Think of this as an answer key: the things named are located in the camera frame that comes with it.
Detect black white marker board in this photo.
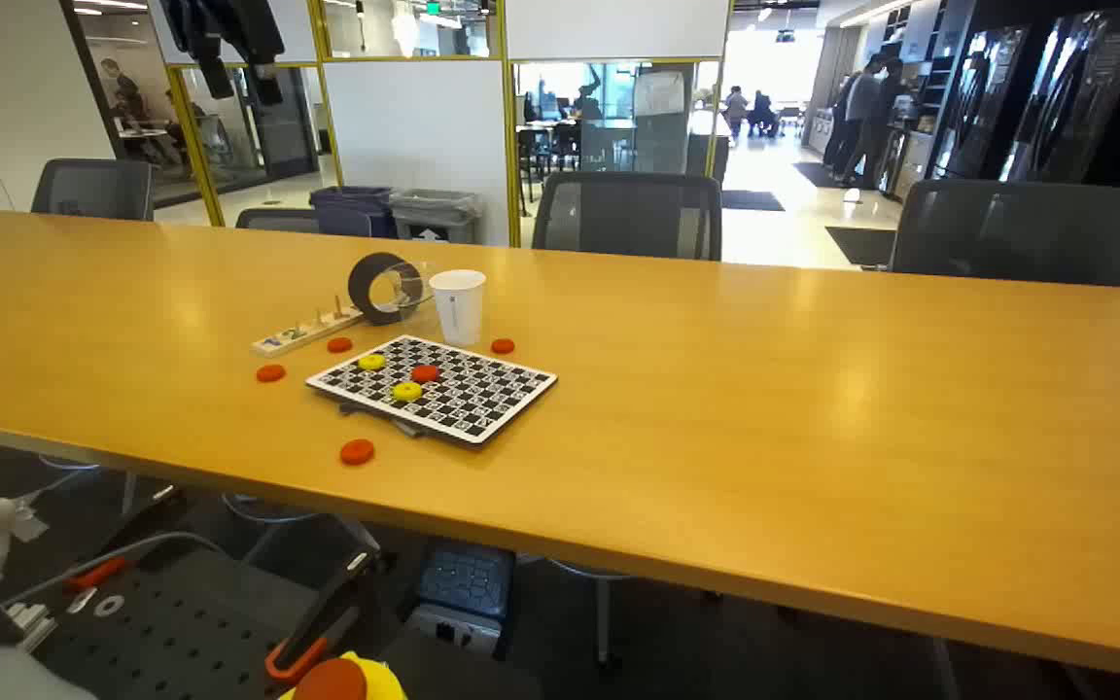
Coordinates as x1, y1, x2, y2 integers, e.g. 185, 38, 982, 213
304, 329, 561, 451

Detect grey mesh office chair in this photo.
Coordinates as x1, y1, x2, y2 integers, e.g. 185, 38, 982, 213
26, 156, 158, 225
529, 172, 728, 265
892, 174, 1120, 290

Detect grey bin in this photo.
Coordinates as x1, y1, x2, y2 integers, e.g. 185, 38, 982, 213
390, 186, 491, 250

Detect black tape roll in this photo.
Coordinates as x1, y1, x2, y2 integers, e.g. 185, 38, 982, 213
346, 250, 429, 326

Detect small dark floor mat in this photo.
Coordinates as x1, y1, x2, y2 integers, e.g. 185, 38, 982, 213
721, 186, 787, 213

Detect wooden number puzzle board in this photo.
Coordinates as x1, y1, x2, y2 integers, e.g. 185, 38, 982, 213
247, 303, 367, 356

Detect grey blue floor box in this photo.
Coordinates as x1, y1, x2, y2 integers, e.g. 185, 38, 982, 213
402, 540, 516, 654

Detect distant walking person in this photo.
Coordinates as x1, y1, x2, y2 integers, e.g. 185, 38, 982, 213
748, 88, 781, 142
722, 82, 752, 139

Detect low dark chair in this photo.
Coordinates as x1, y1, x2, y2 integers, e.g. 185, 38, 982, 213
234, 207, 321, 237

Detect large dark floor mat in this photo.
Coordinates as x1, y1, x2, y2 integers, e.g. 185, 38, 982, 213
823, 220, 902, 273

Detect black orange clamp tool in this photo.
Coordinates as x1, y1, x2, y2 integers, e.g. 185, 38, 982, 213
262, 546, 381, 688

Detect standing person dark clothes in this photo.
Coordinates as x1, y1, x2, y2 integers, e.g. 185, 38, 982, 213
822, 63, 867, 180
850, 42, 915, 191

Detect yellow red emergency stop button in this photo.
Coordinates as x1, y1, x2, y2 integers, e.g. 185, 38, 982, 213
280, 649, 413, 700

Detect hanging black jackets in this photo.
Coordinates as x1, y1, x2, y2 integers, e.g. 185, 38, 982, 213
158, 0, 289, 99

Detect black glass door refrigerators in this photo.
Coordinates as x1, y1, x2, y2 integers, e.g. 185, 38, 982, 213
927, 0, 1120, 186

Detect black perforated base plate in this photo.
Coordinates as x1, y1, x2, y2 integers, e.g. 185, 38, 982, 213
31, 540, 329, 700

